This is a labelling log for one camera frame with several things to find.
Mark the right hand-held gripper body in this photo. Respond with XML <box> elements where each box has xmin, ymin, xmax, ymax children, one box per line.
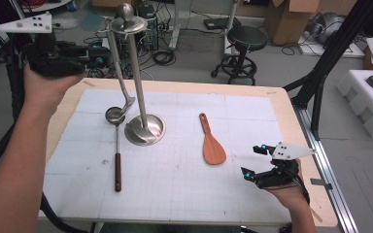
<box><xmin>254</xmin><ymin>141</ymin><xmax>318</xmax><ymax>190</ymax></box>

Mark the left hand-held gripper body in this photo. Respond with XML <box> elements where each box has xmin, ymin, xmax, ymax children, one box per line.
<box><xmin>0</xmin><ymin>12</ymin><xmax>90</xmax><ymax>79</ymax></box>

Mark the wooden rice paddle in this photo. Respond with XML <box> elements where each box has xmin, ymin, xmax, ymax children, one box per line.
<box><xmin>198</xmin><ymin>112</ymin><xmax>228</xmax><ymax>166</ymax></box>

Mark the steel utensil rack stand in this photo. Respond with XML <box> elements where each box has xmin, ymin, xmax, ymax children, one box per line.
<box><xmin>102</xmin><ymin>3</ymin><xmax>167</xmax><ymax>147</ymax></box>

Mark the steel ladle with wooden handle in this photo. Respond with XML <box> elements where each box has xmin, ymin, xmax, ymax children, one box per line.
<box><xmin>105</xmin><ymin>106</ymin><xmax>127</xmax><ymax>193</ymax></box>

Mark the person's right hand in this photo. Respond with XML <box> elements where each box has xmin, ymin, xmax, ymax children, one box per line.
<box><xmin>264</xmin><ymin>158</ymin><xmax>311</xmax><ymax>212</ymax></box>

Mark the person's left hand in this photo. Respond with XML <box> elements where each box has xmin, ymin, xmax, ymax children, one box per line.
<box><xmin>21</xmin><ymin>61</ymin><xmax>89</xmax><ymax>113</ymax></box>

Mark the grey tape strip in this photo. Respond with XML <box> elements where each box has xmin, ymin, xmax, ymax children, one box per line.
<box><xmin>309</xmin><ymin>177</ymin><xmax>334</xmax><ymax>191</ymax></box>

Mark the black computer tower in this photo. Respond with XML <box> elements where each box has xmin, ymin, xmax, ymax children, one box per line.
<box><xmin>137</xmin><ymin>4</ymin><xmax>160</xmax><ymax>51</ymax></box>

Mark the white grid mat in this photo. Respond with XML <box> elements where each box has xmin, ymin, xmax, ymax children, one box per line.
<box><xmin>38</xmin><ymin>88</ymin><xmax>309</xmax><ymax>227</ymax></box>

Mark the white table leg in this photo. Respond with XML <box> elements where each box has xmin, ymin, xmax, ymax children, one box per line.
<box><xmin>222</xmin><ymin>0</ymin><xmax>240</xmax><ymax>56</ymax></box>
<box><xmin>168</xmin><ymin>0</ymin><xmax>182</xmax><ymax>51</ymax></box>

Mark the white foam block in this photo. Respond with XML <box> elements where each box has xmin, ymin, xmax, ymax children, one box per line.
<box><xmin>335</xmin><ymin>69</ymin><xmax>373</xmax><ymax>141</ymax></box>

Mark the black round stool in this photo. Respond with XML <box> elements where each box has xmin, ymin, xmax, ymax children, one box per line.
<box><xmin>210</xmin><ymin>25</ymin><xmax>269</xmax><ymax>86</ymax></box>

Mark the flat black box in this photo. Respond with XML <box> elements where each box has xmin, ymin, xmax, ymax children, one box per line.
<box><xmin>203</xmin><ymin>17</ymin><xmax>243</xmax><ymax>31</ymax></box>

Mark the large cardboard box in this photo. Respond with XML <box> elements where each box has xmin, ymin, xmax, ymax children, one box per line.
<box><xmin>264</xmin><ymin>0</ymin><xmax>322</xmax><ymax>47</ymax></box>

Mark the grey rounded device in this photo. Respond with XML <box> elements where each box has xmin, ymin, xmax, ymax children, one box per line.
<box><xmin>305</xmin><ymin>12</ymin><xmax>347</xmax><ymax>46</ymax></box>

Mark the right hand-held gripper cable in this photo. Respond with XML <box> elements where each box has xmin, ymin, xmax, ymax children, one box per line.
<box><xmin>290</xmin><ymin>167</ymin><xmax>312</xmax><ymax>206</ymax></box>

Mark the hand-held gripper cable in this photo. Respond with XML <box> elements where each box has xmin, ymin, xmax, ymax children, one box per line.
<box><xmin>39</xmin><ymin>191</ymin><xmax>90</xmax><ymax>233</ymax></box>
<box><xmin>290</xmin><ymin>167</ymin><xmax>312</xmax><ymax>206</ymax></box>

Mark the black metal frame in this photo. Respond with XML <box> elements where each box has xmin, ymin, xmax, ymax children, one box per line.
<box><xmin>283</xmin><ymin>0</ymin><xmax>373</xmax><ymax>141</ymax></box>
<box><xmin>0</xmin><ymin>0</ymin><xmax>75</xmax><ymax>184</ymax></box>

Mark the aluminium rail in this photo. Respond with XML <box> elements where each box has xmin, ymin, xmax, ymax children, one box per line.
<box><xmin>291</xmin><ymin>106</ymin><xmax>359</xmax><ymax>233</ymax></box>

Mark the coiled black cable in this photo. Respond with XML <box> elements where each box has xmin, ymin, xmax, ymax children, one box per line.
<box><xmin>151</xmin><ymin>50</ymin><xmax>178</xmax><ymax>67</ymax></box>

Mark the left hand-held gripper cable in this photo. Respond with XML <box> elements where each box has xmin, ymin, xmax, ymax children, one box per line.
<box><xmin>39</xmin><ymin>191</ymin><xmax>90</xmax><ymax>233</ymax></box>

